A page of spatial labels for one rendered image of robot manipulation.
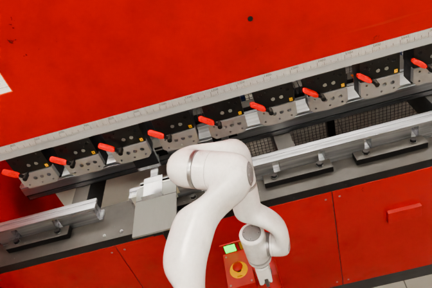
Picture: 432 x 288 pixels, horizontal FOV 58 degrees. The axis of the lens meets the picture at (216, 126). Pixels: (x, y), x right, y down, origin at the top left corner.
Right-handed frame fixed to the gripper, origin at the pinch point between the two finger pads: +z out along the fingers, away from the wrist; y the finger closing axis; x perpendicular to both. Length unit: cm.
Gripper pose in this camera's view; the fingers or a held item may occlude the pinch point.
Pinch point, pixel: (267, 278)
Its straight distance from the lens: 158.3
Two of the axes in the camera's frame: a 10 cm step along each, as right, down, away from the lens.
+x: 9.6, -2.8, -0.5
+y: 1.4, 6.4, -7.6
